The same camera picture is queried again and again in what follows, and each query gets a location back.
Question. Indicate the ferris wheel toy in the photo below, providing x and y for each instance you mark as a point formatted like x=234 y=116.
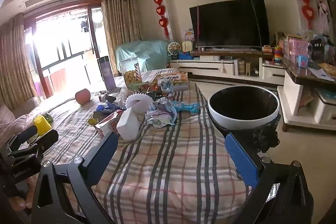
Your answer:
x=174 y=49

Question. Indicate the beige patterned curtain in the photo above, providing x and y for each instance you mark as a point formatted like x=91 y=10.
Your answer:
x=13 y=61
x=120 y=24

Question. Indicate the orange fruit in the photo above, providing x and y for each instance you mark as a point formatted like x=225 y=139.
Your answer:
x=83 y=96

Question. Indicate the glass balcony door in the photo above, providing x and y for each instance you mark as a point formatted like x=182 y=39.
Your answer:
x=92 y=37

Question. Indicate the light blue snack packet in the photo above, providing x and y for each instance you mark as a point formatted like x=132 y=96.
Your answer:
x=185 y=107

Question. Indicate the white television cabinet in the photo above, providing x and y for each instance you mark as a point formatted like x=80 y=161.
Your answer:
x=204 y=69

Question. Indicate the black flat television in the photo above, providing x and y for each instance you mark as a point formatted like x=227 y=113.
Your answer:
x=228 y=22

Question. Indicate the crumpled white blue wrapper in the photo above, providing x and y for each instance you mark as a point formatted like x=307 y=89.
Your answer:
x=165 y=86

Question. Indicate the teal covered armchair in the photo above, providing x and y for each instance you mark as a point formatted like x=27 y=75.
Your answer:
x=147 y=53

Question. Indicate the orange snack packet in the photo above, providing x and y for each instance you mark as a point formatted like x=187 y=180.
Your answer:
x=151 y=88

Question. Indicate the dark crumpled wrapper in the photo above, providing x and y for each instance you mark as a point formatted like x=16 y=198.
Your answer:
x=107 y=97

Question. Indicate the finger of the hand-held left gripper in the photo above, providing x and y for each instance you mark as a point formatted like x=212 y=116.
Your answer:
x=22 y=140
x=46 y=140

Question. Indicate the blue toy tray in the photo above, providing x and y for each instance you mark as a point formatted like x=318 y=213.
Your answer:
x=185 y=56

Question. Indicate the pink round toy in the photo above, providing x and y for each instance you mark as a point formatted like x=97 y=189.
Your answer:
x=189 y=35

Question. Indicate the white paper bag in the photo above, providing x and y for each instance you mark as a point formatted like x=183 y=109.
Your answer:
x=127 y=125

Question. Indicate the crumpled pale printed wrapper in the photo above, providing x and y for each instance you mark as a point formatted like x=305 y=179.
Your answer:
x=161 y=113

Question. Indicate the clear cookie jar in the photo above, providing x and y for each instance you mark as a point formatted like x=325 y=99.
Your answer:
x=131 y=77

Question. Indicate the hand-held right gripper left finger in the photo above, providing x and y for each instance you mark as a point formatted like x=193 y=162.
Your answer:
x=103 y=153

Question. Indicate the yellow green wrapper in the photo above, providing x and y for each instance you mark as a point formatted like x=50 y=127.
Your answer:
x=92 y=119

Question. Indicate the orange children's book box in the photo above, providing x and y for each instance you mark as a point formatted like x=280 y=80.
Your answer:
x=176 y=77

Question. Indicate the white trash bin black liner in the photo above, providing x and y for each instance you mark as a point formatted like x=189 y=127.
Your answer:
x=236 y=124

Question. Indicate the white paper sheet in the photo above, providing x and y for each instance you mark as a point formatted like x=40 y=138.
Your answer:
x=321 y=74

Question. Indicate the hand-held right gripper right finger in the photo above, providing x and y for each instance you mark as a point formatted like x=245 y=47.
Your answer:
x=241 y=158

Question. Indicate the red white striped tube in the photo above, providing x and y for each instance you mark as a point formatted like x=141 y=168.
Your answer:
x=136 y=69

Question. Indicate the white side table marble top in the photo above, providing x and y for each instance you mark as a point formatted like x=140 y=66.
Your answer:
x=291 y=87

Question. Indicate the cream toy box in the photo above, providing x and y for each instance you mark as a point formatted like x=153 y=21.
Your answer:
x=187 y=46

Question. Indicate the pink toy box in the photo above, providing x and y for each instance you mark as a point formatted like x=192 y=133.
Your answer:
x=296 y=48

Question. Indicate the purple drink bottle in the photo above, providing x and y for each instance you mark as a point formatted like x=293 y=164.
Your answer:
x=107 y=74

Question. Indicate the beige sofa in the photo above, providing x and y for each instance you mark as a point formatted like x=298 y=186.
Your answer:
x=15 y=119

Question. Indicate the small green toy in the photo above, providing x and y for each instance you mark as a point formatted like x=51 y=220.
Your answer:
x=49 y=118

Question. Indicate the person's left hand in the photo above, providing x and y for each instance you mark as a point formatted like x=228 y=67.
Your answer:
x=23 y=201

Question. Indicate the yellow plastic bottle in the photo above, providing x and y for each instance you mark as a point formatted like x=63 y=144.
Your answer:
x=42 y=125

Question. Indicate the red snack packet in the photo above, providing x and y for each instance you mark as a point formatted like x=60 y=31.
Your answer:
x=107 y=124

